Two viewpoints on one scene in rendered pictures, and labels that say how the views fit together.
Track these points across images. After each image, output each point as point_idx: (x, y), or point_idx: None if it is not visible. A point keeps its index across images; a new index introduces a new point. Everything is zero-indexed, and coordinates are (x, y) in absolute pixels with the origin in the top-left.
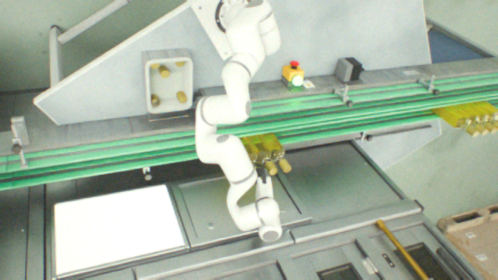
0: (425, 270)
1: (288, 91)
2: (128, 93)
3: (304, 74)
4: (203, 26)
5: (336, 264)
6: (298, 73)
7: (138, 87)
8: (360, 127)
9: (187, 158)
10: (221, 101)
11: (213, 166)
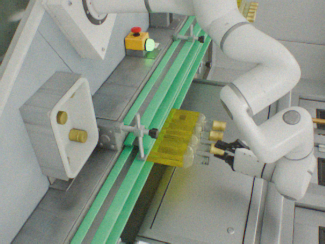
0: None
1: (151, 59)
2: (25, 178)
3: None
4: (78, 27)
5: (315, 167)
6: (145, 37)
7: (32, 161)
8: (196, 60)
9: (138, 194)
10: (270, 77)
11: None
